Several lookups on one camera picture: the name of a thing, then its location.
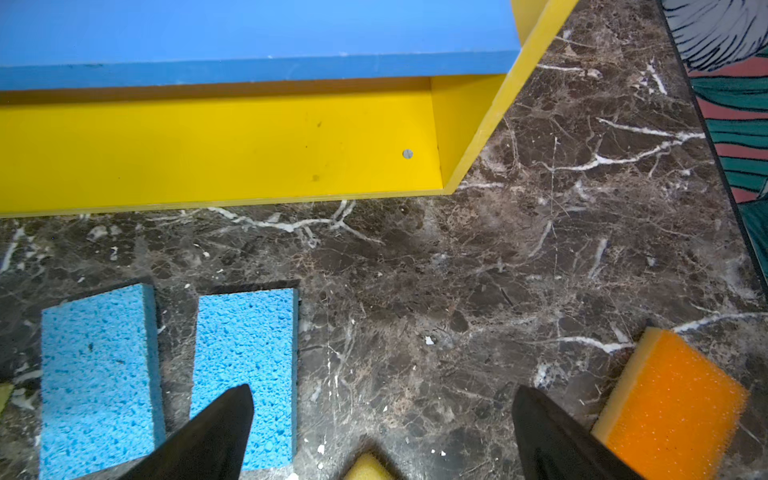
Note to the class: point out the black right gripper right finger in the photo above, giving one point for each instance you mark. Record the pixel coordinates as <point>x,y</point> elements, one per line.
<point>552,445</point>

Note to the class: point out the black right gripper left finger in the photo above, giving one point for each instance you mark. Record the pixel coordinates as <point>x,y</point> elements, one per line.
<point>210,446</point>

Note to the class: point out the blue sponge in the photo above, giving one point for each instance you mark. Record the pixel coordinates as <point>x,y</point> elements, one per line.
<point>251,338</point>
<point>101,386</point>

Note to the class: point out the yellow pink blue shelf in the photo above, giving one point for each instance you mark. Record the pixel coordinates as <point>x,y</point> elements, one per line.
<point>128,105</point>

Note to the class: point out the orange yellow sponge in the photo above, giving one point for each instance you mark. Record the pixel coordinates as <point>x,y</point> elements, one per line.
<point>673,412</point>

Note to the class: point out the black right frame post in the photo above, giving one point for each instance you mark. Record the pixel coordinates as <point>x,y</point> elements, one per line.
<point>722,47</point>

